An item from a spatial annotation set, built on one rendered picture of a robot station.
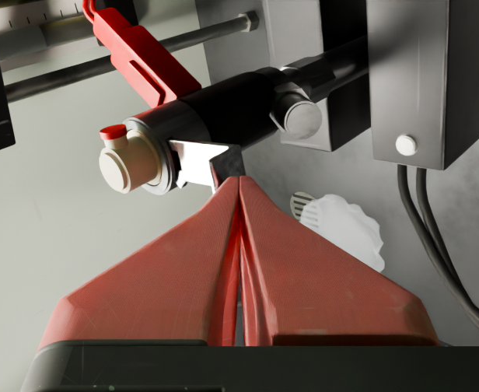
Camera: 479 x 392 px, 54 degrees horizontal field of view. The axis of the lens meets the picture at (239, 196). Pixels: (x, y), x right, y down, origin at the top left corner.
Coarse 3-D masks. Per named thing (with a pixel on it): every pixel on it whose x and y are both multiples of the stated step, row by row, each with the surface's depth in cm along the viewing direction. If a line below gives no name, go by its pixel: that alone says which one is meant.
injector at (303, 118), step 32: (288, 64) 21; (320, 64) 21; (352, 64) 22; (192, 96) 17; (224, 96) 17; (256, 96) 17; (288, 96) 17; (320, 96) 21; (128, 128) 16; (160, 128) 15; (192, 128) 16; (224, 128) 16; (256, 128) 18; (288, 128) 16; (160, 160) 15; (160, 192) 16
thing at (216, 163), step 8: (224, 152) 13; (232, 152) 13; (208, 160) 12; (216, 160) 12; (224, 160) 13; (232, 160) 13; (208, 168) 12; (216, 168) 13; (224, 168) 13; (232, 168) 13; (208, 176) 13; (216, 176) 13; (224, 176) 13; (232, 176) 13; (216, 184) 13
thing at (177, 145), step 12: (168, 144) 15; (180, 144) 14; (192, 144) 14; (204, 144) 14; (216, 144) 14; (228, 144) 13; (180, 156) 15; (192, 156) 14; (204, 156) 14; (240, 156) 13; (180, 168) 15; (192, 168) 15; (204, 168) 14; (240, 168) 13; (180, 180) 15; (192, 180) 15; (204, 180) 15
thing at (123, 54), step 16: (96, 16) 19; (112, 16) 19; (96, 32) 19; (112, 32) 18; (128, 32) 18; (144, 32) 18; (112, 48) 19; (128, 48) 18; (144, 48) 18; (160, 48) 18; (128, 64) 18; (144, 64) 18; (160, 64) 18; (176, 64) 18; (128, 80) 18; (144, 80) 17; (160, 80) 17; (176, 80) 17; (192, 80) 18; (144, 96) 18; (160, 96) 17; (176, 96) 17
